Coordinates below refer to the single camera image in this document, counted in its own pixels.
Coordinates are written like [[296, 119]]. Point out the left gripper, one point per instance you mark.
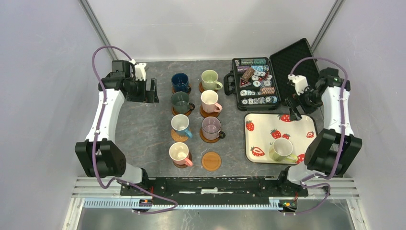
[[150, 96]]

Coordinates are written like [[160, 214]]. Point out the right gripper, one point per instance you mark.
[[307, 110]]

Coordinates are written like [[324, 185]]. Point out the grey green mug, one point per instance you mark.
[[181, 100]]

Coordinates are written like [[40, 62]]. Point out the dark blue mug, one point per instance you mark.
[[180, 83]]

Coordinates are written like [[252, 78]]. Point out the light blue mug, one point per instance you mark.
[[181, 125]]

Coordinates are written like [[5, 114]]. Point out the wooden coaster one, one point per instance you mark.
[[180, 92]]

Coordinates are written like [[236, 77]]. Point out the yellow green mug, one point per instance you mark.
[[282, 150]]

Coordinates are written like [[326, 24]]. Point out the wooden coaster five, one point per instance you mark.
[[187, 110]]

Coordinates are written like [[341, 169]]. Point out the light cork coaster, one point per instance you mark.
[[177, 137]]

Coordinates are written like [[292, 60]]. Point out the wooden coaster three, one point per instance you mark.
[[206, 114]]

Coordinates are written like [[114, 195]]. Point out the light green mug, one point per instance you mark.
[[210, 80]]

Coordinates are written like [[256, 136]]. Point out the peach pink mug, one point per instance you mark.
[[180, 154]]

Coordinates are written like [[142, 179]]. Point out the mauve mug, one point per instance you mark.
[[212, 125]]

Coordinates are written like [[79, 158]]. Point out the wooden coaster four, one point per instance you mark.
[[210, 137]]

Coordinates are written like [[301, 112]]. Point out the dark walnut coaster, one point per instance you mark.
[[180, 165]]

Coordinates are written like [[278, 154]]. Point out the orange coaster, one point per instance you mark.
[[211, 161]]

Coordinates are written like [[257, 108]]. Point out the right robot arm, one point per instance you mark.
[[335, 146]]

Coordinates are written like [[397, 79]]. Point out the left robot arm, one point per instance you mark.
[[98, 154]]

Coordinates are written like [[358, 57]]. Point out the white serving tray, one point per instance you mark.
[[261, 130]]

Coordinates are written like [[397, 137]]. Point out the black poker chip case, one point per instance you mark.
[[261, 83]]

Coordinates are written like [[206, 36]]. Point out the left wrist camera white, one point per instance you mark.
[[140, 72]]

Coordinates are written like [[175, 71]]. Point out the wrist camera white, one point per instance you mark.
[[140, 72], [299, 83]]

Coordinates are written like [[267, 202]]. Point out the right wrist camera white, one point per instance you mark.
[[299, 83]]

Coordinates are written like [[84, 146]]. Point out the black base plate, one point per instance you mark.
[[222, 190]]

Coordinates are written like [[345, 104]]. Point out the aluminium frame rail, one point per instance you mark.
[[97, 197]]

